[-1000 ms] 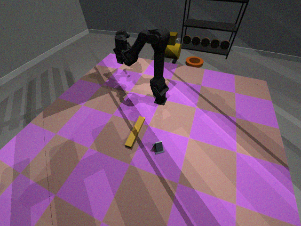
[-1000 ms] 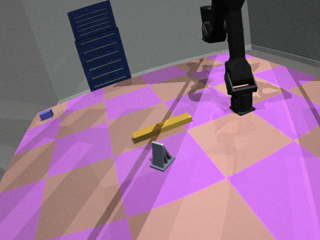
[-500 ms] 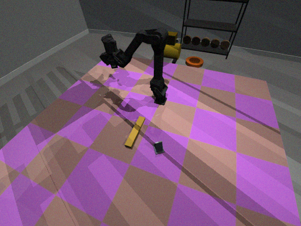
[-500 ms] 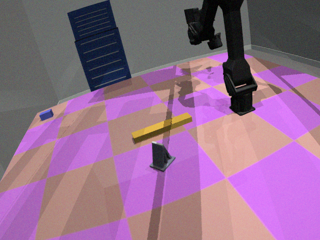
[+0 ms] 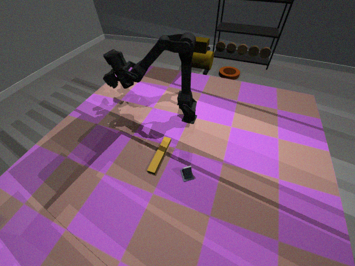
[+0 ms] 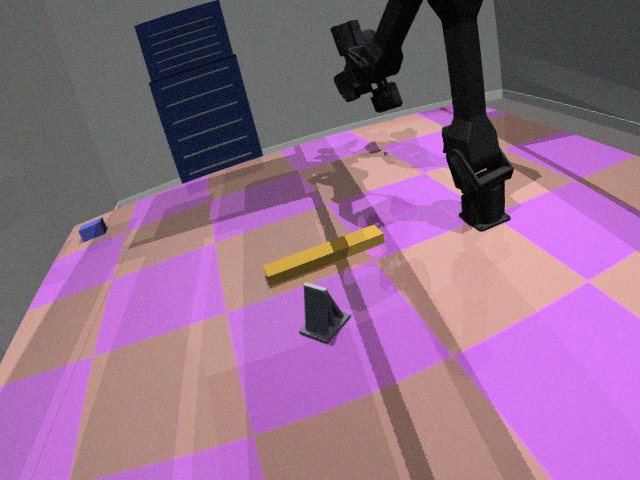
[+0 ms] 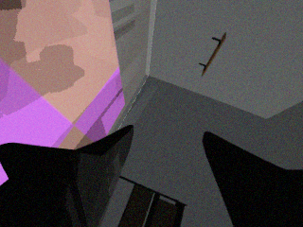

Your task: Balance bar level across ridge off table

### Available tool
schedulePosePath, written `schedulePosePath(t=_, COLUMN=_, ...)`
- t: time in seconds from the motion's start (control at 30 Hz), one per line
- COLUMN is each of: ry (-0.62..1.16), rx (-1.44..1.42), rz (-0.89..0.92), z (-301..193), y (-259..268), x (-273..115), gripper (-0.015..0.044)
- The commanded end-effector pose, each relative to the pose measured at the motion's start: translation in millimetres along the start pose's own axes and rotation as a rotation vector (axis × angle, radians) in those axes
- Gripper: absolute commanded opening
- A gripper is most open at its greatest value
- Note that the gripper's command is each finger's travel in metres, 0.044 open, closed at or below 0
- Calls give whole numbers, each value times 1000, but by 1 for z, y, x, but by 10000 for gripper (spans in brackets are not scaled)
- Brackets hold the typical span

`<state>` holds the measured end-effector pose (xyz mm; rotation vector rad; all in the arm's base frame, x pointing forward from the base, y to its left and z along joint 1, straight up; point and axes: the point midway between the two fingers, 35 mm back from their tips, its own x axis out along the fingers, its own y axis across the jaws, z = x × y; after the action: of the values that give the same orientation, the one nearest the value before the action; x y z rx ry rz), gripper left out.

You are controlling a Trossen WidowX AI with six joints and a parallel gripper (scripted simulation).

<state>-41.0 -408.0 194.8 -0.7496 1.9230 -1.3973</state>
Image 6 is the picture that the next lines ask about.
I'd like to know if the blue rectangular block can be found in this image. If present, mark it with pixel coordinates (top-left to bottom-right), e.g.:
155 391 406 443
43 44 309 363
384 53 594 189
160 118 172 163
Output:
79 218 107 243

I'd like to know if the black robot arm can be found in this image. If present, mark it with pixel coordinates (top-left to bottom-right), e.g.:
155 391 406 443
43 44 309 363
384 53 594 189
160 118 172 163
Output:
331 0 514 232

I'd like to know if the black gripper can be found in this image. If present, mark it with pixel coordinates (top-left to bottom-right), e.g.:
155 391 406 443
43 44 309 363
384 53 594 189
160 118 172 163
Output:
362 29 403 113

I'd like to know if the yellow bar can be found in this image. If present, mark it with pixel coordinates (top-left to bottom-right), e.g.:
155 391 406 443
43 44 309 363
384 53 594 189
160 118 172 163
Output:
263 225 385 286

